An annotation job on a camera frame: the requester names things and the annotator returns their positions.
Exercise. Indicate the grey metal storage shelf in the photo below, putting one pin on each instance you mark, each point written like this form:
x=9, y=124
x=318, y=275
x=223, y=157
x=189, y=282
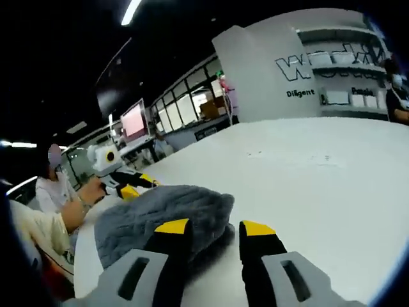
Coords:
x=345, y=32

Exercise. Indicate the green exit sign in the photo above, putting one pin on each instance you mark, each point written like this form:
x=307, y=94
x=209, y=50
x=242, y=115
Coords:
x=219, y=73

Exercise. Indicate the white table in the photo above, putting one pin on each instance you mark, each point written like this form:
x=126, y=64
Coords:
x=303, y=179

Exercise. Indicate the dark printed counter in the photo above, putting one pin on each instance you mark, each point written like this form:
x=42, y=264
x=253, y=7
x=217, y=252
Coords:
x=204, y=132

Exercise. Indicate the grey towel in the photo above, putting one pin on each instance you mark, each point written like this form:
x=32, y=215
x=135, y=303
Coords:
x=143, y=217

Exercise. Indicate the computer monitor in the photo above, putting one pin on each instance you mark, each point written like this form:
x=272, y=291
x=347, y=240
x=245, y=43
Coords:
x=134, y=123

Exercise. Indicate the pink hanging object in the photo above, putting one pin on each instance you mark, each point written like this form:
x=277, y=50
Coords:
x=230, y=92

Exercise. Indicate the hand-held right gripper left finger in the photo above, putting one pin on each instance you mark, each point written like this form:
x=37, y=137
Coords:
x=150, y=272

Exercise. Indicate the person's left hand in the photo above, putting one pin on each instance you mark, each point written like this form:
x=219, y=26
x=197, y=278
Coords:
x=92, y=193

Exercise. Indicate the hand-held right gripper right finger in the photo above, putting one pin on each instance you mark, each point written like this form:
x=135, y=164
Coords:
x=281, y=272

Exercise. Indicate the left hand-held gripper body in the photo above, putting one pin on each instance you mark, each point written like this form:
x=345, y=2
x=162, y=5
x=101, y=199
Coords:
x=105, y=160

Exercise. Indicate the brown cardboard box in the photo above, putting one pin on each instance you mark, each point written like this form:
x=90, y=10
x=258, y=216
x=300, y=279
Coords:
x=212, y=108

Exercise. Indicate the ceiling light strip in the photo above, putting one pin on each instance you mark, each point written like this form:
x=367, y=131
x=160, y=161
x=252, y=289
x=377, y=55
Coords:
x=131, y=11

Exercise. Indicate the row of white storage bins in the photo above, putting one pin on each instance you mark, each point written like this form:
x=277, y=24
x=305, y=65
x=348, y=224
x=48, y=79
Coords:
x=335, y=97

